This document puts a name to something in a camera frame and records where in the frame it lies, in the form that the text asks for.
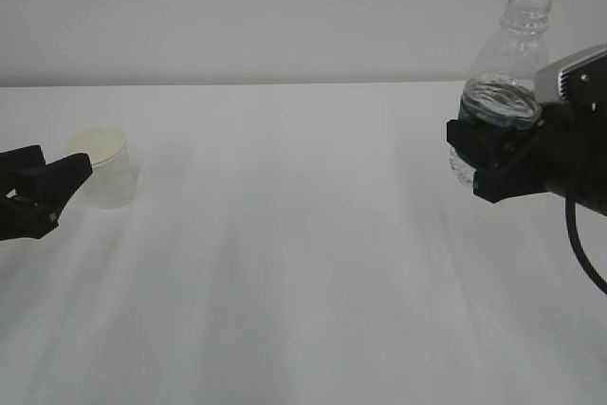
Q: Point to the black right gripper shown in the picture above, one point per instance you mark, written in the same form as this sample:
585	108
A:
557	152

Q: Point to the white paper cup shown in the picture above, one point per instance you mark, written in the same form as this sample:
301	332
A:
113	180

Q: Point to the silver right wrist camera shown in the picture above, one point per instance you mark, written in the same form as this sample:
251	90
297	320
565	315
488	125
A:
575	86

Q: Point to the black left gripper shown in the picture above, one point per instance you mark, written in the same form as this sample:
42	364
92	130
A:
35	212

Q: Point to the clear water bottle green label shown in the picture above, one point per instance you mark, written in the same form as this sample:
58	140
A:
500	87

